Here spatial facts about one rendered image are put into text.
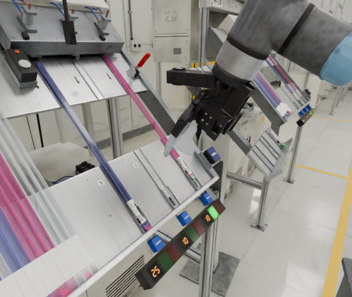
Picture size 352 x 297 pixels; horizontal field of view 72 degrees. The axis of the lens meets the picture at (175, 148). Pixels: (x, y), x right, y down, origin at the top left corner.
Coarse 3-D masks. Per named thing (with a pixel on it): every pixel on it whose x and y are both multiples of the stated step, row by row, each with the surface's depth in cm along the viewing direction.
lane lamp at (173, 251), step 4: (172, 244) 58; (168, 248) 57; (172, 248) 58; (176, 248) 58; (168, 252) 57; (172, 252) 57; (176, 252) 58; (172, 256) 57; (176, 256) 57; (176, 260) 57
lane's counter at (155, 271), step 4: (152, 264) 53; (156, 264) 54; (148, 268) 52; (152, 268) 53; (156, 268) 53; (160, 268) 54; (152, 272) 52; (156, 272) 53; (160, 272) 53; (152, 276) 52; (156, 276) 52; (160, 276) 53; (156, 280) 52
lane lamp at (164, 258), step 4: (164, 252) 56; (160, 256) 55; (164, 256) 55; (168, 256) 56; (160, 260) 54; (164, 260) 55; (168, 260) 56; (164, 264) 55; (168, 264) 55; (172, 264) 56; (164, 268) 54; (168, 268) 55
